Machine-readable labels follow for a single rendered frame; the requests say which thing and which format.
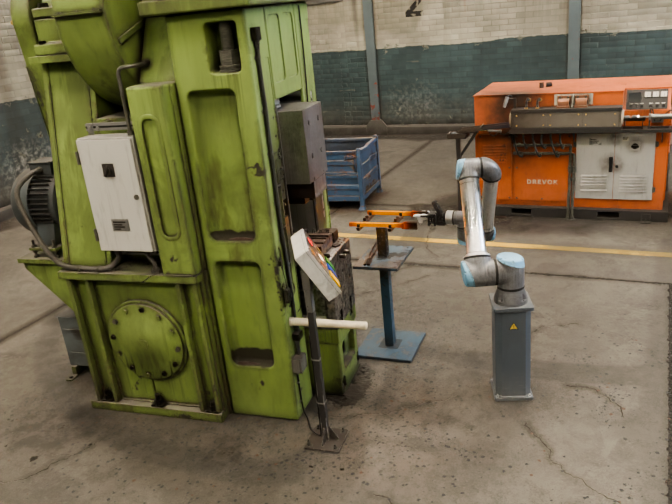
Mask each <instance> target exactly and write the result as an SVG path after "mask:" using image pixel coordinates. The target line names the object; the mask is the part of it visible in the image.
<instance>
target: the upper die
mask: <svg viewBox="0 0 672 504"><path fill-rule="evenodd" d="M326 188H327V185H326V176H325V173H323V174H322V175H321V176H320V177H319V178H317V179H316V180H314V182H312V183H311V184H287V191H288V198H316V197H317V196H319V195H320V194H321V193H322V192H323V191H324V190H325V189H326Z"/></svg>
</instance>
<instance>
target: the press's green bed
mask: <svg viewBox="0 0 672 504"><path fill-rule="evenodd" d="M355 317H356V310H355V303H354V305H353V306H352V308H351V309H350V311H349V313H348V314H347V316H346V317H345V319H344V320H346V321H355ZM317 330H318V338H319V346H320V354H321V363H322V371H323V379H324V388H325V394H328V395H339V396H345V394H346V392H347V390H348V388H349V386H350V385H351V383H352V381H353V379H354V377H355V375H356V373H357V371H358V370H359V368H360V366H361V364H360V363H359V356H358V345H357V336H356V329H344V328H338V330H337V329H321V328H317ZM304 332H305V339H306V347H307V355H308V363H309V370H310V378H311V386H312V394H313V393H316V392H315V383H314V376H313V368H312V360H311V351H310V343H309V334H310V333H309V328H304Z"/></svg>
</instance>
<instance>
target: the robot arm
mask: <svg viewBox="0 0 672 504"><path fill-rule="evenodd" d="M501 174H502V173H501V169H500V167H499V166H498V164H497V163H496V162H495V161H493V160H491V159H489V158H487V157H478V158H465V159H459V160H458V161H457V165H456V179H457V180H458V179H459V183H460V191H461V201H462V211H450V210H447V211H446V212H444V213H443V211H442V209H441V208H440V206H439V204H438V202H437V200H433V201H432V202H431V203H432V205H433V207H434V209H435V210H436V211H430V210H428V213H427V214H415V215H413V217H417V218H418V221H419V223H422V222H423V220H426V219H427V218H428V226H433V225H431V224H434V226H436V225H439V226H446V224H447V225H457V239H458V243H459V244H460V245H465V246H466V251H467V254H466V255H465V257H464V261H462V262H461V273H462V278H463V282H464V284H465V286H467V287H482V286H495V285H497V289H496V292H495V294H494V302H495V303H496V304H497V305H499V306H503V307H511V308H512V307H520V306H523V305H525V304H527V303H528V295H527V293H526V290H525V264H524V258H523V257H522V256H521V255H519V254H516V253H512V252H503V253H499V254H498V255H497V257H496V258H497V259H491V255H490V254H489V253H488V252H487V250H486V241H491V240H494V239H495V236H496V230H495V227H494V217H495V207H496V197H497V188H498V181H500V179H501ZM479 178H481V179H482V180H483V191H482V203H481V193H480V184H479V180H480V179H479Z"/></svg>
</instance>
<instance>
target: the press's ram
mask: <svg viewBox="0 0 672 504"><path fill-rule="evenodd" d="M280 104H281V107H279V108H277V112H278V120H279V128H280V136H281V143H282V151H283V159H284V167H285V175H286V182H287V184H311V183H312V182H314V180H316V179H317V178H319V177H320V176H321V175H322V174H323V173H325V172H326V171H327V170H328V168H327V158H326V149H325V139H324V130H323V120H322V111H321V102H320V101H314V102H296V103H280Z"/></svg>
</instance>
